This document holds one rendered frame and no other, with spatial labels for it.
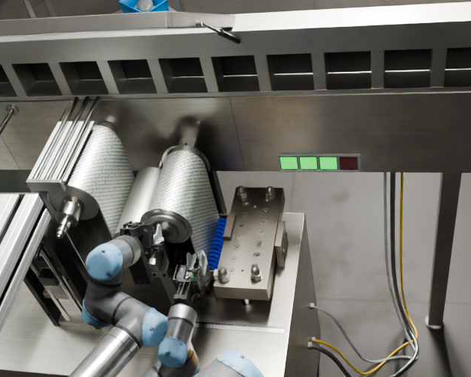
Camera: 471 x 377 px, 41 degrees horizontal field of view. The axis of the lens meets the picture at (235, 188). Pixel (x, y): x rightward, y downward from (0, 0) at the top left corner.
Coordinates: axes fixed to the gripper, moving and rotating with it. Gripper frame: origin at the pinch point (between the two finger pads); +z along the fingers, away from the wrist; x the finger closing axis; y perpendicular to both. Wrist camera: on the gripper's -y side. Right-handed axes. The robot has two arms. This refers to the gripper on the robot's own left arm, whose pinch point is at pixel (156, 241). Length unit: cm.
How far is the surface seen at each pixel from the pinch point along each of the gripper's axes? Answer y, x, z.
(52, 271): -8.9, 30.1, -3.2
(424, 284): -47, -78, 138
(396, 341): -67, -66, 114
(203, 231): -0.7, -8.2, 18.0
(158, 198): 11.3, 0.2, 3.1
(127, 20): 52, -14, -48
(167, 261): -7.4, -0.6, 6.9
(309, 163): 19, -38, 31
